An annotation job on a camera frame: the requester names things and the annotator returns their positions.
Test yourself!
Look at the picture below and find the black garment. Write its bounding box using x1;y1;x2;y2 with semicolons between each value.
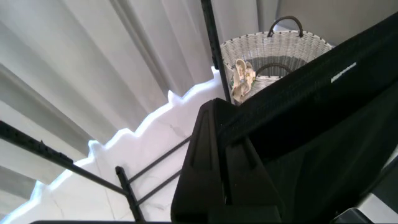
216;12;398;224

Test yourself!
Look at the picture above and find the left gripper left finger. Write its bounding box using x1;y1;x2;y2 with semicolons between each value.
170;98;225;223

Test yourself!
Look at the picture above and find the white laundry basket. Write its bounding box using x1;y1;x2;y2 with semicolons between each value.
220;15;334;105

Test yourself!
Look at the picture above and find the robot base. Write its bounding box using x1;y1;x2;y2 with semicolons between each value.
331;191;398;224

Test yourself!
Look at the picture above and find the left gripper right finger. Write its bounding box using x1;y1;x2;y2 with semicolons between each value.
214;98;286;223

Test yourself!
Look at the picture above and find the cream printed garment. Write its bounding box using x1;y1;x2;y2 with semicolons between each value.
230;58;256;104

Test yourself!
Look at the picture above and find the black clothes rack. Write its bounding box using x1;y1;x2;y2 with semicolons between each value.
0;0;233;223

